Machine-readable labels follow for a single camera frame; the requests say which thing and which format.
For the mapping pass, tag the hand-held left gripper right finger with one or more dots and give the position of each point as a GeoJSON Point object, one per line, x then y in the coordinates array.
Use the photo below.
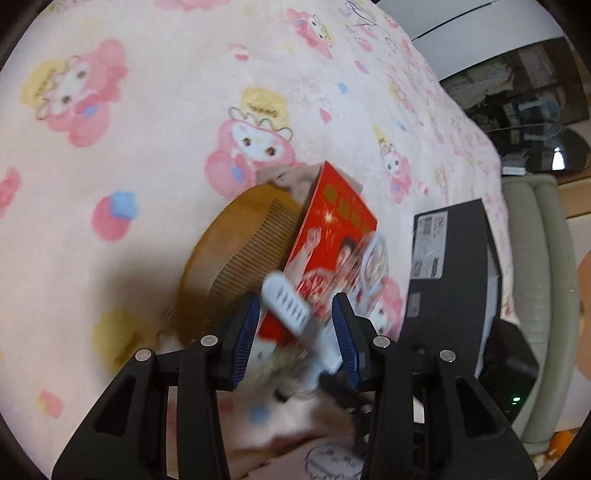
{"type": "Point", "coordinates": [346, 341]}

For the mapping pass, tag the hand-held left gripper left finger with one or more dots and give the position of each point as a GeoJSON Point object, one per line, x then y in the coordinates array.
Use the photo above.
{"type": "Point", "coordinates": [244, 337]}

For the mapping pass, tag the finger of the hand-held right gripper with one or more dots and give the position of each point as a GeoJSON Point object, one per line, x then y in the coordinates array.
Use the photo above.
{"type": "Point", "coordinates": [337, 387]}

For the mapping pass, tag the black cardboard box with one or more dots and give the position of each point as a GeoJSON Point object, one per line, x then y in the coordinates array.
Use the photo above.
{"type": "Point", "coordinates": [457, 277]}

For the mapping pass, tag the wooden comb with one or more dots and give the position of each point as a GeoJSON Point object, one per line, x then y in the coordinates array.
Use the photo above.
{"type": "Point", "coordinates": [231, 244]}

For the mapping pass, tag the red printed box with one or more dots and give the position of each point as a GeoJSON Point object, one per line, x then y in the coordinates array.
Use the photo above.
{"type": "Point", "coordinates": [337, 217]}

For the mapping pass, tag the small white device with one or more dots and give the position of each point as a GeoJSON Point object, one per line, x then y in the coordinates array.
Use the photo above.
{"type": "Point", "coordinates": [512, 171]}

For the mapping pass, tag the glossy black oval panel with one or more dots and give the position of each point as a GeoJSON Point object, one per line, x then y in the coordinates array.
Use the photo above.
{"type": "Point", "coordinates": [568, 152]}

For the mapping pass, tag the pink printed blanket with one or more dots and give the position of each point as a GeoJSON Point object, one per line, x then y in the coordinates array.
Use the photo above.
{"type": "Point", "coordinates": [138, 138]}

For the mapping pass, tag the black glass cabinet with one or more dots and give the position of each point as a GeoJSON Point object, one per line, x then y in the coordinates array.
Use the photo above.
{"type": "Point", "coordinates": [517, 78]}

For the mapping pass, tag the white cabinet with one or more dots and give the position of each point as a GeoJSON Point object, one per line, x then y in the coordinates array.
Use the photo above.
{"type": "Point", "coordinates": [452, 55]}

